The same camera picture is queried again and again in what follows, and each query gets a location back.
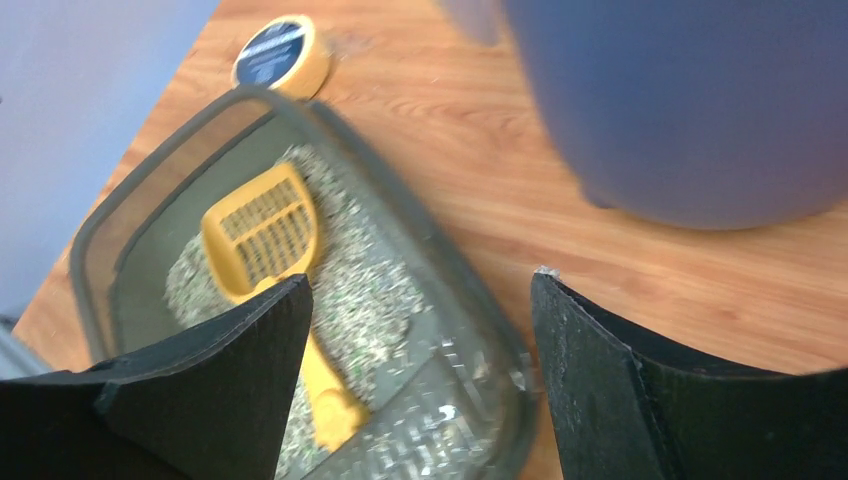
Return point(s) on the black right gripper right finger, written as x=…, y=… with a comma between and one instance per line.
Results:
x=629, y=403

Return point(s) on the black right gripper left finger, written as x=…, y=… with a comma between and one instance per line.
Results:
x=210, y=402

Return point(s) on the yellow litter scoop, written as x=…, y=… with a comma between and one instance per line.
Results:
x=257, y=236

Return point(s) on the grey transparent litter box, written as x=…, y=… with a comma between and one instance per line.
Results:
x=398, y=308

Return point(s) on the blue trash bin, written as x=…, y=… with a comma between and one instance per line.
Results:
x=700, y=114

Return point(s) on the yellow round sponge tin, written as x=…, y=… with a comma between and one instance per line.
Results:
x=288, y=55

